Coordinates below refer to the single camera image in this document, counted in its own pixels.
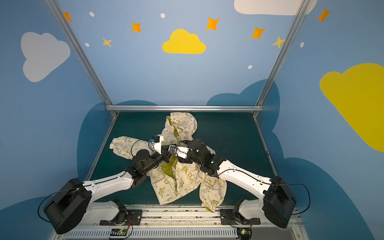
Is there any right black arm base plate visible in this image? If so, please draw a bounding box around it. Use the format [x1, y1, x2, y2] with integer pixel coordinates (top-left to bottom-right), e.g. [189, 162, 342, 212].
[220, 209, 261, 226]

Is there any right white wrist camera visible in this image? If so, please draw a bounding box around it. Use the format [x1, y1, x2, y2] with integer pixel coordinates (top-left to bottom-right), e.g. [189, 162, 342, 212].
[169, 146, 189, 159]

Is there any right aluminium frame post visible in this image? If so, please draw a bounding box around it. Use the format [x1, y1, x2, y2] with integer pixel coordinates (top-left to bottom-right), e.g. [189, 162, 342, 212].
[255, 0, 312, 112]

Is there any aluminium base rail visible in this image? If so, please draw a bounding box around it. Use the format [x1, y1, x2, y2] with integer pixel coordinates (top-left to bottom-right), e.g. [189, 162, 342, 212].
[50, 205, 309, 240]

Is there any cream green-lined hooded jacket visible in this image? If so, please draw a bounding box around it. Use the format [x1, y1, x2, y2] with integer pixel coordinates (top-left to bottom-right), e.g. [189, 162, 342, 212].
[110, 112, 227, 212]

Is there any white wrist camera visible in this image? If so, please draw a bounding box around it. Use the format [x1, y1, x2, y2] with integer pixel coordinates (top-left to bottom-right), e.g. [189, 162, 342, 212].
[150, 135, 164, 154]
[169, 146, 189, 159]

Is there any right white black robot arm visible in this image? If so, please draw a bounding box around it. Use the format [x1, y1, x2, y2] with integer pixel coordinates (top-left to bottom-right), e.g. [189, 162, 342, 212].
[171, 139, 305, 229]

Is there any aluminium frame post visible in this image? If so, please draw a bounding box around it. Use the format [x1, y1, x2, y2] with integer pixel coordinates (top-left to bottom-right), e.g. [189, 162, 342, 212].
[45, 0, 113, 105]
[255, 0, 312, 112]

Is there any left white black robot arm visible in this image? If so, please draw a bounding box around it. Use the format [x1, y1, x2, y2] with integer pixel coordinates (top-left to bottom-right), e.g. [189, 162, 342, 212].
[44, 150, 171, 235]

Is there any rear aluminium frame bar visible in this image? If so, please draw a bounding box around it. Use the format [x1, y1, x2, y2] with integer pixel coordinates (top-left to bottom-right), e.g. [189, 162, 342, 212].
[106, 105, 263, 112]

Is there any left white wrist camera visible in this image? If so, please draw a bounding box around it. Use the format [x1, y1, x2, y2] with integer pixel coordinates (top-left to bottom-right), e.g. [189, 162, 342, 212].
[150, 135, 164, 154]

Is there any small circuit board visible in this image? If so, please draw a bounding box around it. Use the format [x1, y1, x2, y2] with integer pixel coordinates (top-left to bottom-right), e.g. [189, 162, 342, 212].
[109, 229, 129, 240]
[236, 228, 252, 240]

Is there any left aluminium frame post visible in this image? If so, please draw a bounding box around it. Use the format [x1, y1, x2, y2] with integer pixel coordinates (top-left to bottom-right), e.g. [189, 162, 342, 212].
[45, 0, 113, 105]

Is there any right small circuit board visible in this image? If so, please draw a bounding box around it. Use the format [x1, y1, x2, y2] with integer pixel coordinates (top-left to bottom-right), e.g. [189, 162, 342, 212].
[236, 228, 252, 240]

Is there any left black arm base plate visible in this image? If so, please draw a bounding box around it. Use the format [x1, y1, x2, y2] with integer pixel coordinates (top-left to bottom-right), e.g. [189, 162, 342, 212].
[100, 209, 143, 226]

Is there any left small circuit board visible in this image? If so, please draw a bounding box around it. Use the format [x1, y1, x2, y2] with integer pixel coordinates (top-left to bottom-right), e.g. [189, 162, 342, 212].
[109, 229, 129, 240]

